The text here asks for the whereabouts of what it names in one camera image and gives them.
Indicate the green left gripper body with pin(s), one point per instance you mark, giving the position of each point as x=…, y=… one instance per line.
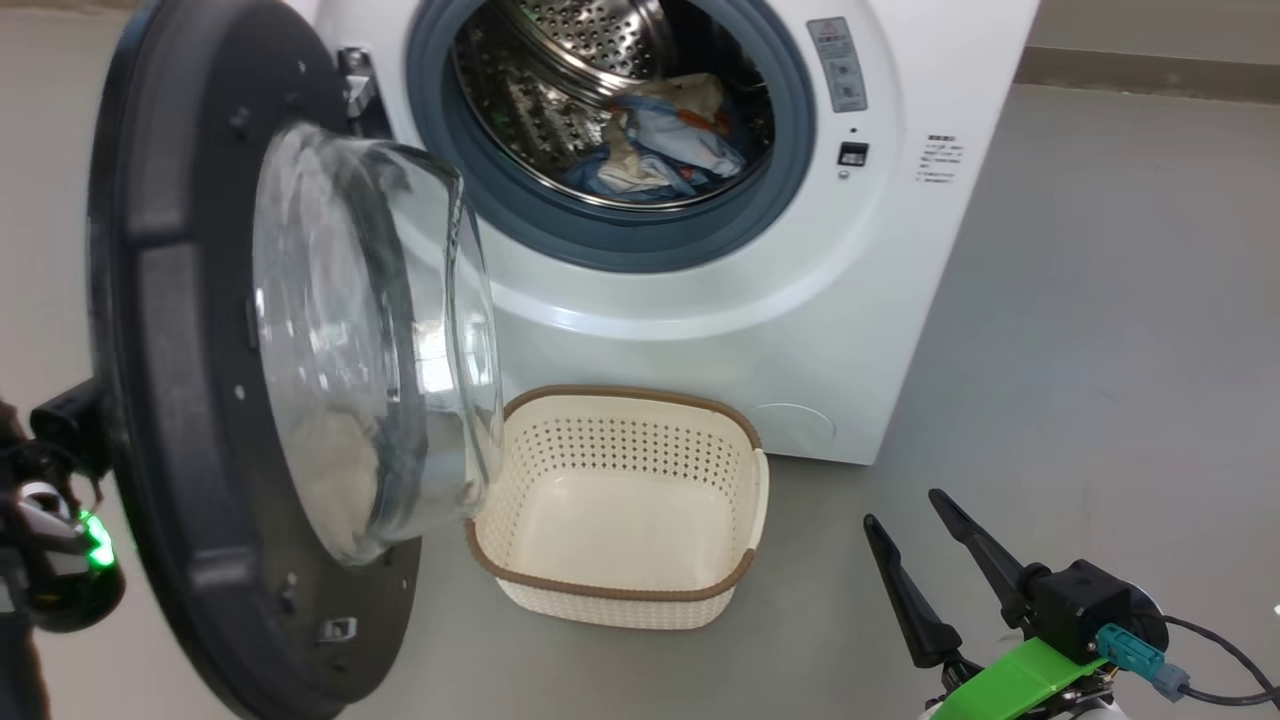
x=70, y=585

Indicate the perforated steel washer drum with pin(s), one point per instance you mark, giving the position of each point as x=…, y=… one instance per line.
x=540, y=90

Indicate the round white filter cover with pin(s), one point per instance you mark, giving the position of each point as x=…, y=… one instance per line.
x=795, y=428

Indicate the cream garment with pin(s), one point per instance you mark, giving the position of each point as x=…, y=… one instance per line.
x=695, y=95

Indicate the black door latch slot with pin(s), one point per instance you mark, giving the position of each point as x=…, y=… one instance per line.
x=853, y=154

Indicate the blue cartoon print garment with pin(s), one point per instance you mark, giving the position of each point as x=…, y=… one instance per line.
x=690, y=145

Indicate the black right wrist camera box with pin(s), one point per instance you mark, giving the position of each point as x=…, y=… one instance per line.
x=1085, y=605

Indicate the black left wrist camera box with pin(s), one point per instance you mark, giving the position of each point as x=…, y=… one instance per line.
x=75, y=425

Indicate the white front-load washing machine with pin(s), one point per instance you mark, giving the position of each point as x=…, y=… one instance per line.
x=700, y=330

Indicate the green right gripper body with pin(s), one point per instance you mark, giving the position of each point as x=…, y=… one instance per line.
x=1010, y=690

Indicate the metal door hinge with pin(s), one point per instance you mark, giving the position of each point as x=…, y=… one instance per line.
x=358, y=85

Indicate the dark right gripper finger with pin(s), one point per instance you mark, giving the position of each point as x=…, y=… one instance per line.
x=985, y=560
x=915, y=610

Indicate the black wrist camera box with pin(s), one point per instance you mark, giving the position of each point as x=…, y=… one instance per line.
x=75, y=425
x=1085, y=605

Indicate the black washer door glass window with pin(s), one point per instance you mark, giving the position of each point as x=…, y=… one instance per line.
x=180, y=400

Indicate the cream perforated laundry basket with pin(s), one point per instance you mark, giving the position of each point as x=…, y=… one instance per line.
x=620, y=600

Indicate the grey warning sticker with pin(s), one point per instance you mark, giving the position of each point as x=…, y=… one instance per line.
x=838, y=65

